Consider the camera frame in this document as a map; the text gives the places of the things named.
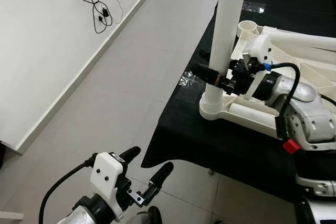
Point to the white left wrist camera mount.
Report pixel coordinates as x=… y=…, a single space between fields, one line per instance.
x=105 y=174

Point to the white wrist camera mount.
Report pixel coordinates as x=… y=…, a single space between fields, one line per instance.
x=105 y=174
x=261 y=48

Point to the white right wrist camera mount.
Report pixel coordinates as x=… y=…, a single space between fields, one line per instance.
x=261 y=48

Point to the white plastic table top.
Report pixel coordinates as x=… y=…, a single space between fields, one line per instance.
x=323 y=64

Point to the red connector block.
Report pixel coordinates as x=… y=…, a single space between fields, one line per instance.
x=291 y=146

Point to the black tablecloth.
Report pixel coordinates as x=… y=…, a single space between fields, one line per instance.
x=226 y=145

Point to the grey robot left leg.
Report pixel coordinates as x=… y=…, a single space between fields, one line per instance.
x=137 y=219

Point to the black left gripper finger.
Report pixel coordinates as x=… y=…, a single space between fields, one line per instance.
x=130 y=154
x=161 y=178

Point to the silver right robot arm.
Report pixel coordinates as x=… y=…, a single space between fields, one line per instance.
x=310 y=119

